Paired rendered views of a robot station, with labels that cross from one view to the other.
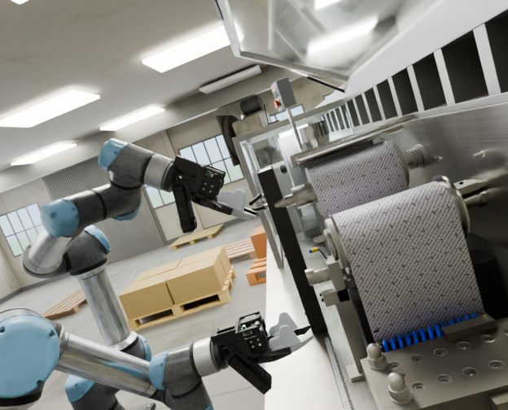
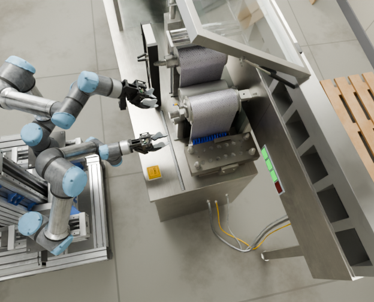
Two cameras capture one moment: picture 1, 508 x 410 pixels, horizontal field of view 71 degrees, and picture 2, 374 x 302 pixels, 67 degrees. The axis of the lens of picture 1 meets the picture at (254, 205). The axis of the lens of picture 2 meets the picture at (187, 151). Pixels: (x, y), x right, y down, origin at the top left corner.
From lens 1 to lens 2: 1.01 m
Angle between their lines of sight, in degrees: 62
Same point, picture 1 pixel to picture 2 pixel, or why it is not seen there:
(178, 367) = (115, 154)
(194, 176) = (133, 92)
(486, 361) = (223, 154)
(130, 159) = (102, 90)
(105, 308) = not seen: hidden behind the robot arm
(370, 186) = (207, 69)
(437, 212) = (230, 110)
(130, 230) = not seen: outside the picture
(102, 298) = not seen: hidden behind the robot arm
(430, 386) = (206, 162)
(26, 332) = (79, 178)
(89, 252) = (27, 81)
